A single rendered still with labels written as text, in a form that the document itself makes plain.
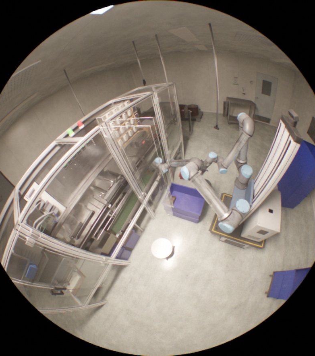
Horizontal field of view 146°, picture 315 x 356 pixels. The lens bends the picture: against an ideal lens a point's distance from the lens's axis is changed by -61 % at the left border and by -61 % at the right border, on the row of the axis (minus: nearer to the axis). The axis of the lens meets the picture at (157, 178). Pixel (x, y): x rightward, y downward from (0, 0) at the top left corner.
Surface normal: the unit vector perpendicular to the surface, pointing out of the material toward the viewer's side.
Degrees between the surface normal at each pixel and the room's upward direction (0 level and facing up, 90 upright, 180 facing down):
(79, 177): 90
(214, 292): 0
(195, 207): 0
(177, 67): 90
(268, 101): 90
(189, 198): 0
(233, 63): 90
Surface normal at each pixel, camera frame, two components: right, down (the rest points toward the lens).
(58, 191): 0.88, 0.22
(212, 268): -0.20, -0.63
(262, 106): -0.44, 0.74
